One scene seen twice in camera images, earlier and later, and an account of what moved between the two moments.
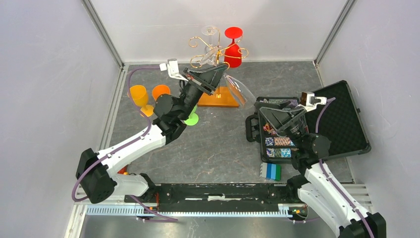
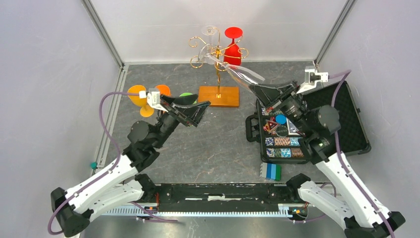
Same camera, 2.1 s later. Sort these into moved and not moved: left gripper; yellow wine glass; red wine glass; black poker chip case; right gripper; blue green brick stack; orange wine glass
Moved: right gripper; left gripper
Not moved: blue green brick stack; red wine glass; yellow wine glass; orange wine glass; black poker chip case
